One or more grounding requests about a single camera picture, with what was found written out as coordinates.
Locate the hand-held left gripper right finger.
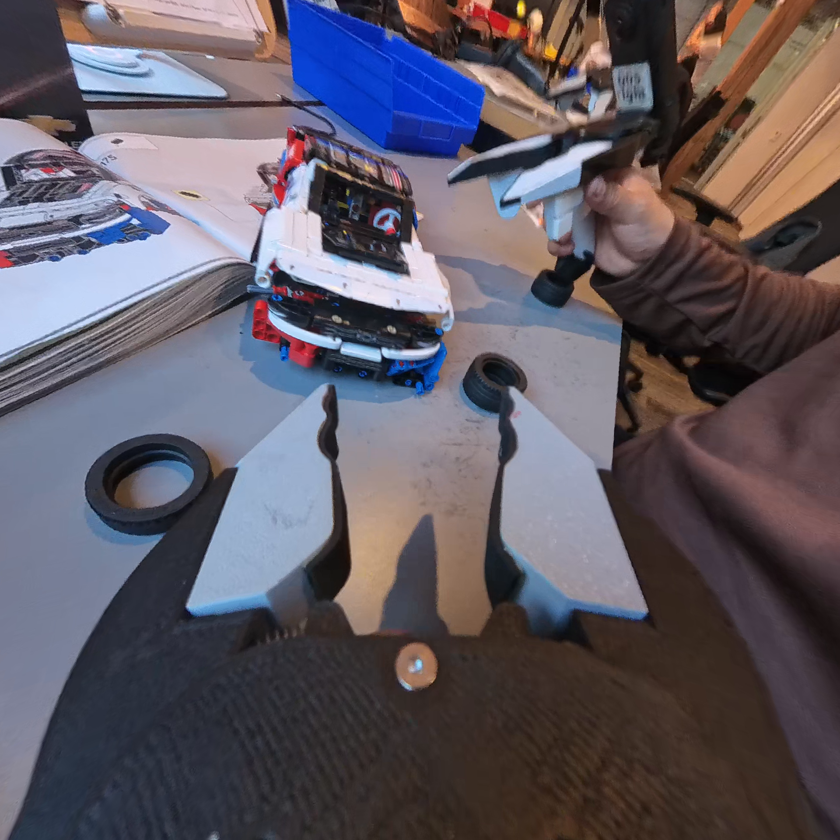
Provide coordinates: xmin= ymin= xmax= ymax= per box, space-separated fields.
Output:
xmin=484 ymin=388 xmax=651 ymax=641

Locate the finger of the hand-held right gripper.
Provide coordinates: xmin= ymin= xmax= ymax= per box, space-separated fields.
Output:
xmin=489 ymin=140 xmax=616 ymax=220
xmin=448 ymin=126 xmax=593 ymax=187

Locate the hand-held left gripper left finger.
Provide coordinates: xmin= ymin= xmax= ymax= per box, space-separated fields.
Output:
xmin=185 ymin=384 xmax=352 ymax=618

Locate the small black rubber tyre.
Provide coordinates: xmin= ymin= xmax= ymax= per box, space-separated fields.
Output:
xmin=462 ymin=353 xmax=528 ymax=414
xmin=530 ymin=269 xmax=573 ymax=308
xmin=84 ymin=433 xmax=213 ymax=536

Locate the toy brick race car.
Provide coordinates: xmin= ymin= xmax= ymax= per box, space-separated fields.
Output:
xmin=248 ymin=125 xmax=455 ymax=395

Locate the instruction booklet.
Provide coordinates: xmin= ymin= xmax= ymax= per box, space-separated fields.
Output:
xmin=0 ymin=118 xmax=296 ymax=417

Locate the person's right hand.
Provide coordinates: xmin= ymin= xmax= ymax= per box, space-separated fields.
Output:
xmin=583 ymin=167 xmax=677 ymax=277

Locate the blue plastic bin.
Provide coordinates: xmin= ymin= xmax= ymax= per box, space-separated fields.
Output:
xmin=287 ymin=0 xmax=485 ymax=157

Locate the person's dark sweater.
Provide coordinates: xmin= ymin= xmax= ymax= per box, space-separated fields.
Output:
xmin=610 ymin=331 xmax=840 ymax=840

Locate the black office chair base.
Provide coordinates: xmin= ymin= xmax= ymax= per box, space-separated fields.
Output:
xmin=620 ymin=325 xmax=726 ymax=434

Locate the wooden document holder board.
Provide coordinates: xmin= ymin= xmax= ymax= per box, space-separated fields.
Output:
xmin=82 ymin=0 xmax=277 ymax=61

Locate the silver stand base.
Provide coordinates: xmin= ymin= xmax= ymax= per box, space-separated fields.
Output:
xmin=66 ymin=42 xmax=229 ymax=101

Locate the black toy set box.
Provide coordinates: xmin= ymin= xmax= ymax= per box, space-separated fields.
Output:
xmin=0 ymin=0 xmax=93 ymax=142

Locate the wooden post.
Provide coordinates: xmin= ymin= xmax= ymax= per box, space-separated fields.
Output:
xmin=659 ymin=0 xmax=821 ymax=196

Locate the black usb cable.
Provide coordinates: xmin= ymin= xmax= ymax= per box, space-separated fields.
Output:
xmin=276 ymin=94 xmax=339 ymax=135

